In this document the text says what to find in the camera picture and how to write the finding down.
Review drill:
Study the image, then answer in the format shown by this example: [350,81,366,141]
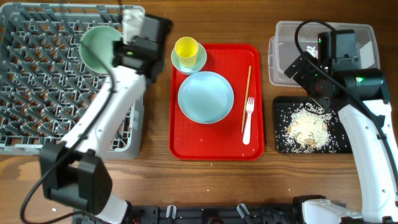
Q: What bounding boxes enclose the rice and food scraps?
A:
[281,104,346,154]

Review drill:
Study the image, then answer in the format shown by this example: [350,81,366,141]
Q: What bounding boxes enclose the green bowl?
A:
[79,26,123,74]

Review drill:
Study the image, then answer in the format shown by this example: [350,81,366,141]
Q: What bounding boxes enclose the large light blue plate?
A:
[177,71,234,124]

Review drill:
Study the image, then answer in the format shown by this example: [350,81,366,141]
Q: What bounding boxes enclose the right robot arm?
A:
[284,52,397,223]

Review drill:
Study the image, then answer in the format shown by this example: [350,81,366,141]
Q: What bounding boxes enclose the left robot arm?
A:
[32,35,166,223]

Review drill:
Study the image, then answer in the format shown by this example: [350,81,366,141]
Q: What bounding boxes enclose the clear plastic waste bin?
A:
[268,21,381,87]

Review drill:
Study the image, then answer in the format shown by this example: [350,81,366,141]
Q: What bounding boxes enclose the grey plastic dishwasher rack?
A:
[0,2,153,160]

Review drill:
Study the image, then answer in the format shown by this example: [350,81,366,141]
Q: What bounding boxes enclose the black plastic tray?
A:
[272,95,354,154]

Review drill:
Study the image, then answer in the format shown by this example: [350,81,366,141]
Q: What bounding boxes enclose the yellow plastic cup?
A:
[174,37,198,67]

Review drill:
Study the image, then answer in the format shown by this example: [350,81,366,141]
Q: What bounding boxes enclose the small light blue bowl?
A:
[171,43,207,75]

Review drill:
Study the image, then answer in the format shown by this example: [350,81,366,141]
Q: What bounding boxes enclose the white plastic fork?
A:
[243,97,255,145]

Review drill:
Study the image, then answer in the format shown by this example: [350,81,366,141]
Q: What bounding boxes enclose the wooden chopstick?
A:
[241,65,251,133]

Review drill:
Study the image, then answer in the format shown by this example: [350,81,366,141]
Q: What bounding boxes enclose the red plastic serving tray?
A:
[169,44,265,161]

